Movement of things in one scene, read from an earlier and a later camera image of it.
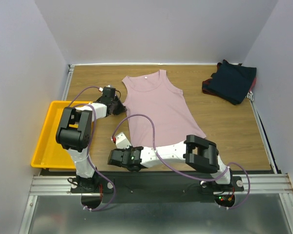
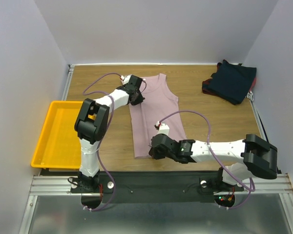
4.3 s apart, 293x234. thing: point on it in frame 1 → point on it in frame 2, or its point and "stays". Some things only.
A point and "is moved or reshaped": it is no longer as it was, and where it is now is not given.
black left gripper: (122, 108) → (139, 100)
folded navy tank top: (232, 83) stays
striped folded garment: (250, 95) stays
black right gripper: (113, 159) → (154, 151)
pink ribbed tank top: (156, 96) is moved or reshaped
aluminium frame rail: (52, 185) stays
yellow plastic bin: (48, 153) stays
